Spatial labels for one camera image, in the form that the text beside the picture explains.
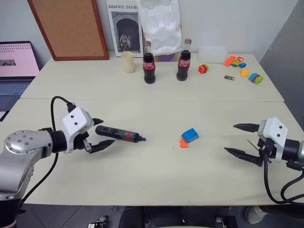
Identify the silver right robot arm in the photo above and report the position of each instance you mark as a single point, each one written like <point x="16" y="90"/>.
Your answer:
<point x="294" y="148"/>

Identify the white foam packaging tray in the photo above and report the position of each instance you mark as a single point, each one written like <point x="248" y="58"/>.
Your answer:
<point x="161" y="26"/>

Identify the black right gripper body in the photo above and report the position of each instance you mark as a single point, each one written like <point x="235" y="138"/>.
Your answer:
<point x="268" y="149"/>

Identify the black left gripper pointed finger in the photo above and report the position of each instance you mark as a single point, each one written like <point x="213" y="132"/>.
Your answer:
<point x="102" y="145"/>
<point x="97" y="121"/>

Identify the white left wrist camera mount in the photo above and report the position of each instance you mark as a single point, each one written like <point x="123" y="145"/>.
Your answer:
<point x="76" y="121"/>

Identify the blue green brick stack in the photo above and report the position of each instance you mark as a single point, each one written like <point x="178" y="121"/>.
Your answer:
<point x="256" y="79"/>

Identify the small black gold battery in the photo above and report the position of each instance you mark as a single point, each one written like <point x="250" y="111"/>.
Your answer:
<point x="229" y="77"/>

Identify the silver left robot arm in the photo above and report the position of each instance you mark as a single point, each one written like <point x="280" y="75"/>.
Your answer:
<point x="16" y="152"/>

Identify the green toy brick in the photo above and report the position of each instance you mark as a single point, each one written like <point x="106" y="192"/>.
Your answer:
<point x="235" y="63"/>

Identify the cream plastic cup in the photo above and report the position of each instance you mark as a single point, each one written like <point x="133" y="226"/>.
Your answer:
<point x="128" y="63"/>

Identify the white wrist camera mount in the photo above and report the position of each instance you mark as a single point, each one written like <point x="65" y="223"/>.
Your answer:
<point x="76" y="121"/>
<point x="276" y="133"/>

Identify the graphic design book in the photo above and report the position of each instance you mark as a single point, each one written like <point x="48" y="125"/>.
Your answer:
<point x="126" y="28"/>

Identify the small black white device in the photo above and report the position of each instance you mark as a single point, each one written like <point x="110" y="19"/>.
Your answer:
<point x="97" y="222"/>

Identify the wood framed cork board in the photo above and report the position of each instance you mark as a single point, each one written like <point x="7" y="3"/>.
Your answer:
<point x="71" y="28"/>

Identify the small blue toy brick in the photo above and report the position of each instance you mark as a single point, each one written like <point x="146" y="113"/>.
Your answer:
<point x="242" y="65"/>

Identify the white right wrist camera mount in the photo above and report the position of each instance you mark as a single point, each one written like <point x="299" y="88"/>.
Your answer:
<point x="276" y="133"/>

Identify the black electric screwdriver red band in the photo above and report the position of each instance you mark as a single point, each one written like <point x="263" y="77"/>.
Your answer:
<point x="118" y="133"/>

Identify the glass cola bottle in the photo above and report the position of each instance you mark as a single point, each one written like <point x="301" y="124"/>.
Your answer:
<point x="183" y="66"/>
<point x="149" y="69"/>

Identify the purple bowl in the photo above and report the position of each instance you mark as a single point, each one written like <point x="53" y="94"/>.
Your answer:
<point x="166" y="57"/>

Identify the red and yellow toy brick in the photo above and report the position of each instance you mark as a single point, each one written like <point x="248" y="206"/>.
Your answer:
<point x="203" y="69"/>

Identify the open laptop pink screen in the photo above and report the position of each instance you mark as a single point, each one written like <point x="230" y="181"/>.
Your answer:
<point x="14" y="71"/>

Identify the white shoe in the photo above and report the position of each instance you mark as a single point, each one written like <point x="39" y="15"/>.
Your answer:
<point x="255" y="215"/>

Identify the flat orange toy brick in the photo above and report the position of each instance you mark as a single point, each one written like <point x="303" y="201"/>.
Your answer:
<point x="229" y="61"/>

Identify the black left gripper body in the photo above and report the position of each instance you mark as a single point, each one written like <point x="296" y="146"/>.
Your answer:
<point x="80" y="142"/>

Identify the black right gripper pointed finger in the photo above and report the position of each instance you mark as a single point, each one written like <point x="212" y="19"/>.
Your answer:
<point x="244" y="156"/>
<point x="248" y="127"/>

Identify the translucent plastic box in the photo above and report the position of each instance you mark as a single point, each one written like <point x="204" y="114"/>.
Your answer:
<point x="211" y="55"/>

